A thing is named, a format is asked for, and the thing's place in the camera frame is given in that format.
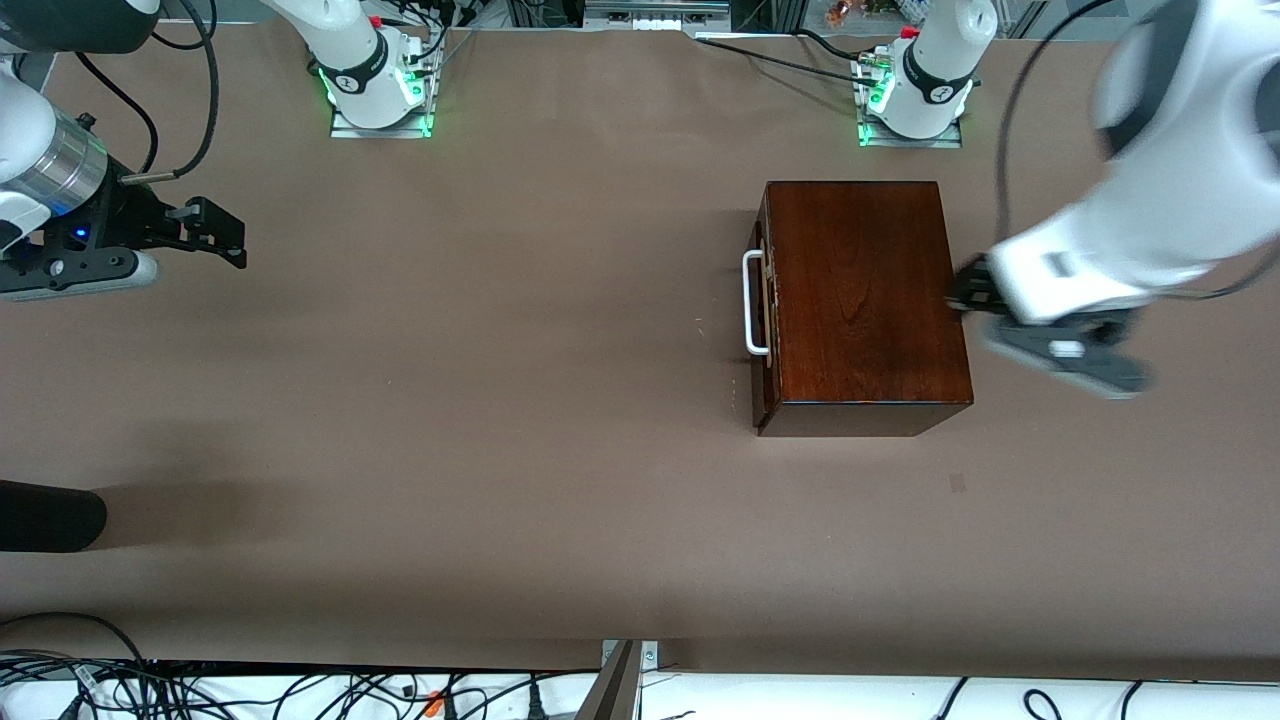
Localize black cylinder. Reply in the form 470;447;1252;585
0;480;108;553

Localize black cable on table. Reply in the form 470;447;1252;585
695;35;871;77

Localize wooden drawer with white handle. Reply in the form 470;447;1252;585
742;222;776;396

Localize metal bracket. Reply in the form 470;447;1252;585
575;640;661;720

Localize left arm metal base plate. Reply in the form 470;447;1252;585
855;50;964;149

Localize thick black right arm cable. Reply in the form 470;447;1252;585
120;0;221;187

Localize grey device with sockets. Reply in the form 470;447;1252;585
583;0;731;33

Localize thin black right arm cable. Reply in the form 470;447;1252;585
73;48;161;179

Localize dark wooden drawer cabinet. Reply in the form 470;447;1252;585
752;180;975;438

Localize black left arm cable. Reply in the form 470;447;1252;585
995;0;1116;256

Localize tangled black cable bundle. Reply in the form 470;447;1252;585
0;612;601;720

